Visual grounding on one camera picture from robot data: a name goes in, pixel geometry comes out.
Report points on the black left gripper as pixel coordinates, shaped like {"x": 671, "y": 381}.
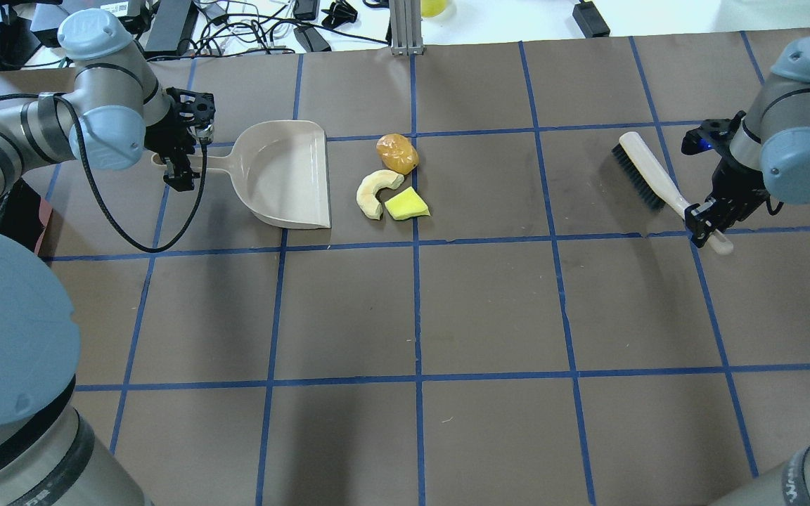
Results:
{"x": 164, "y": 136}

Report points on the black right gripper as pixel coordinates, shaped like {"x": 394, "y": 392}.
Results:
{"x": 734, "y": 180}

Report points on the white brush with dark bristles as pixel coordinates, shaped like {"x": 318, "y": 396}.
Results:
{"x": 658, "y": 192}

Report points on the beige plastic dustpan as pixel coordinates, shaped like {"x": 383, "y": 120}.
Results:
{"x": 279, "y": 170}

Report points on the pale curved peel piece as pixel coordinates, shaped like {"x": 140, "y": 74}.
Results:
{"x": 371, "y": 185}

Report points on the brown potato-like trash item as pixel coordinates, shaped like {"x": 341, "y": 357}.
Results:
{"x": 397, "y": 153}

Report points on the yellow sponge wedge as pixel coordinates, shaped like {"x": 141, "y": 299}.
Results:
{"x": 407, "y": 205}

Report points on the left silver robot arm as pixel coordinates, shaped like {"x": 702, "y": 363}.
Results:
{"x": 49, "y": 454}

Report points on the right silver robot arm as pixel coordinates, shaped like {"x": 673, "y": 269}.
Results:
{"x": 764, "y": 155}

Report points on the black power adapter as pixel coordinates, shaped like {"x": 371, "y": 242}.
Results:
{"x": 589, "y": 20}

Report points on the aluminium frame post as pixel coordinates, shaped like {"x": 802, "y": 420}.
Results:
{"x": 405, "y": 24}

